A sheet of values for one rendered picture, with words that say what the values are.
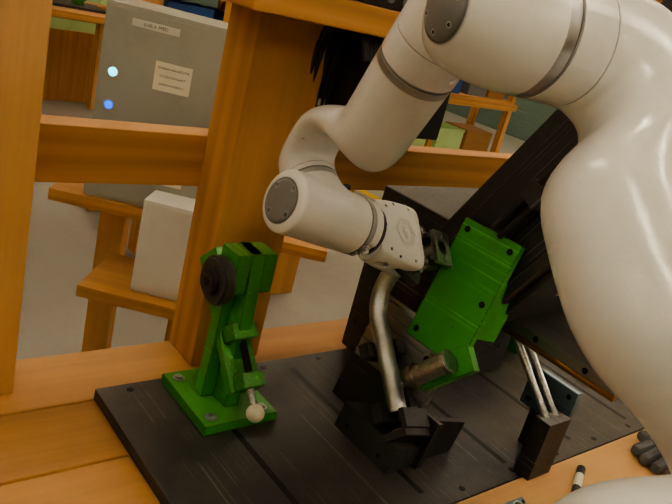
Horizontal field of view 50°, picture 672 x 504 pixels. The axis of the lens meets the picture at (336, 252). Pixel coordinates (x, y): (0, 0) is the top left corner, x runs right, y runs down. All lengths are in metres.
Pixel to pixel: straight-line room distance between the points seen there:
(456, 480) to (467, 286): 0.30
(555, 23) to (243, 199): 0.75
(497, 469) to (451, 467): 0.08
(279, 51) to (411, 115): 0.41
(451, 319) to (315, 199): 0.34
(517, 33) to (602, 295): 0.19
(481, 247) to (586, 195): 0.63
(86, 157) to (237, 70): 0.26
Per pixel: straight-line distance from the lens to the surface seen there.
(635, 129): 0.53
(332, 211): 0.91
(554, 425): 1.21
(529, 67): 0.55
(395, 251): 1.01
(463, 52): 0.53
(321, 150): 0.96
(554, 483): 1.28
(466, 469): 1.21
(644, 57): 0.59
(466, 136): 7.75
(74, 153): 1.14
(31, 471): 1.06
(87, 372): 1.25
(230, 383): 1.10
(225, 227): 1.19
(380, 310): 1.17
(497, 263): 1.09
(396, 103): 0.77
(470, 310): 1.10
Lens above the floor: 1.56
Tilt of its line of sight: 20 degrees down
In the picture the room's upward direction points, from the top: 15 degrees clockwise
